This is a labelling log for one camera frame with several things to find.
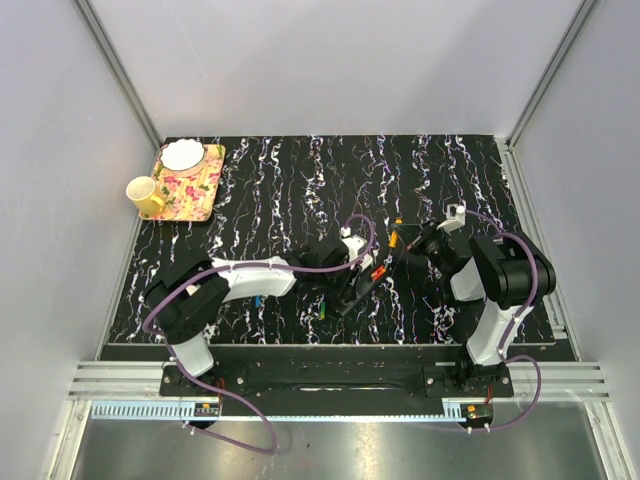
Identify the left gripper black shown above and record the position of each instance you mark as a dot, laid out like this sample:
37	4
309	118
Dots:
349	276

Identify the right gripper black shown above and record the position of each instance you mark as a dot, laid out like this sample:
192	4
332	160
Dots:
410	234

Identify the black remote control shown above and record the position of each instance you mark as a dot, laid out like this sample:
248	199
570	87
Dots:
343	310

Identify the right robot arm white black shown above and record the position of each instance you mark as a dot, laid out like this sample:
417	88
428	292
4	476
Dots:
508	273

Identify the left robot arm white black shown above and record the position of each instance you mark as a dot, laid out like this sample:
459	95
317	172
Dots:
189	294

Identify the floral pink yellow tray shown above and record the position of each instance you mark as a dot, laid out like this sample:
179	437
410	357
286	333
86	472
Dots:
189	199

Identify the white scalloped bowl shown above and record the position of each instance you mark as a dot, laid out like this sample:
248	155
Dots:
182	154

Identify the yellow mug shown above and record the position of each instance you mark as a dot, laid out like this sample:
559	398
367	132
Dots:
145	194

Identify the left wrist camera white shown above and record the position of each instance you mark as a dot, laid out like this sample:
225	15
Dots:
357	248

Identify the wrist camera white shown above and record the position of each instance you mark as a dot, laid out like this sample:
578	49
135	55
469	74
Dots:
455	218
357	248

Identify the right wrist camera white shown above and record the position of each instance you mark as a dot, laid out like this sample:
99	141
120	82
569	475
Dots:
455	218

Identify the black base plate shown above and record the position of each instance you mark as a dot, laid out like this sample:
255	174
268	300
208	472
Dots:
350	381

